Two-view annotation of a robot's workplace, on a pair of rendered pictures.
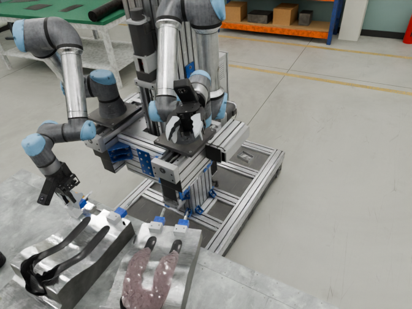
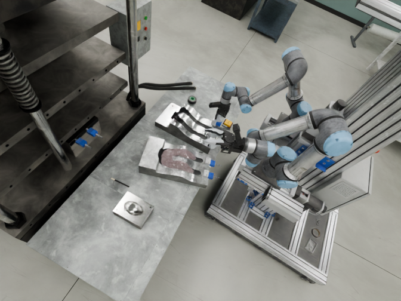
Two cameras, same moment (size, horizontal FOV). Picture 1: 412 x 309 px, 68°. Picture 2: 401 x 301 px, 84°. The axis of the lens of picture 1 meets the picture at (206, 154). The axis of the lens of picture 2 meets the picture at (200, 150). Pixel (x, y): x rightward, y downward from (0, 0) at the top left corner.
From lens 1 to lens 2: 0.77 m
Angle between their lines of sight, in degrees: 45
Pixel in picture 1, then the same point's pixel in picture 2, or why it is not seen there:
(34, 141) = (228, 86)
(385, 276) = not seen: outside the picture
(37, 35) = (287, 60)
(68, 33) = (295, 73)
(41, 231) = (208, 113)
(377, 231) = not seen: outside the picture
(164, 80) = (268, 129)
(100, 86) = (295, 109)
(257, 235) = (243, 252)
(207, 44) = (309, 151)
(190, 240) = (200, 179)
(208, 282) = (178, 190)
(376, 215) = not seen: outside the picture
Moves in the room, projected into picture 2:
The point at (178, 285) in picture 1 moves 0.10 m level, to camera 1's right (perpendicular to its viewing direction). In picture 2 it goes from (172, 171) to (173, 184)
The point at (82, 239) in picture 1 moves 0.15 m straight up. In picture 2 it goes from (199, 128) to (203, 117)
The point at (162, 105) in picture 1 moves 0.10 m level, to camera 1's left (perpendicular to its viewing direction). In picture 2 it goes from (253, 134) to (249, 120)
